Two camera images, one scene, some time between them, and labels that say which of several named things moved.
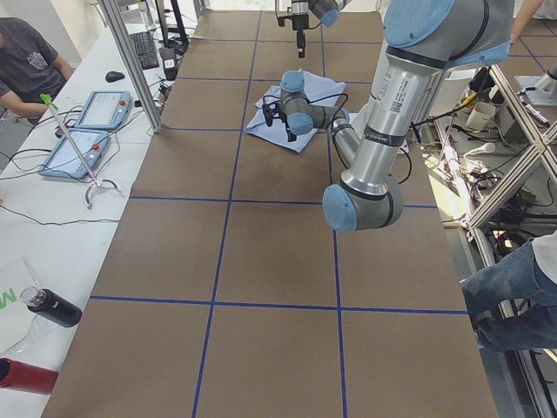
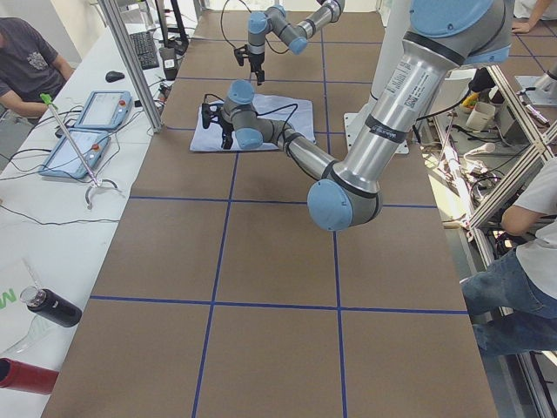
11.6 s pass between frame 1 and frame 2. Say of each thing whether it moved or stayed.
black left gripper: moved
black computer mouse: stayed
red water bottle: stayed
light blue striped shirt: moved
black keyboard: stayed
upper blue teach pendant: stayed
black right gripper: moved
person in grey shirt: stayed
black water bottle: stayed
